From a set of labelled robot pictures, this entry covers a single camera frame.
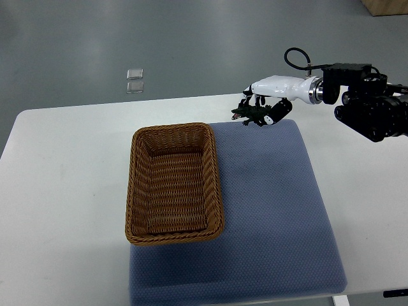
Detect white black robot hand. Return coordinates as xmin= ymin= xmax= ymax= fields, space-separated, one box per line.
xmin=238 ymin=75 xmax=323 ymax=126

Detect dark green toy crocodile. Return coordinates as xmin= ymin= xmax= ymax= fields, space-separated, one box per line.
xmin=231 ymin=105 xmax=275 ymax=127

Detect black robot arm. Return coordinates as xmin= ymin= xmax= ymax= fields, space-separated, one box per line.
xmin=322 ymin=63 xmax=407 ymax=142

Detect brown wicker basket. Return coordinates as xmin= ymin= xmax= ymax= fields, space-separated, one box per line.
xmin=125 ymin=122 xmax=224 ymax=246

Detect wooden box corner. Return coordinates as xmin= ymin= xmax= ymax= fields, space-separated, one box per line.
xmin=361 ymin=0 xmax=407 ymax=17

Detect blue textured mat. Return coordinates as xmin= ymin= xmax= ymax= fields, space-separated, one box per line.
xmin=129 ymin=120 xmax=347 ymax=305

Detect lower floor plate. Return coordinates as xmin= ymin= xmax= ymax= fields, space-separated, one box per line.
xmin=127 ymin=81 xmax=144 ymax=94

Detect floor plate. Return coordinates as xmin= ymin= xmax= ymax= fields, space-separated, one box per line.
xmin=127 ymin=81 xmax=144 ymax=94
xmin=127 ymin=68 xmax=143 ymax=80

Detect upper floor plate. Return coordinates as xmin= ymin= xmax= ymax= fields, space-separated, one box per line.
xmin=127 ymin=68 xmax=143 ymax=80

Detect white table leg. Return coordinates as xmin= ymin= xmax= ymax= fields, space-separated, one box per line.
xmin=332 ymin=295 xmax=350 ymax=306

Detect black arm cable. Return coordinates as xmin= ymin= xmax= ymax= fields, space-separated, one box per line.
xmin=284 ymin=47 xmax=326 ymax=78

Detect black table edge bracket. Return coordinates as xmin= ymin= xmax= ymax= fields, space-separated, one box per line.
xmin=382 ymin=288 xmax=408 ymax=298

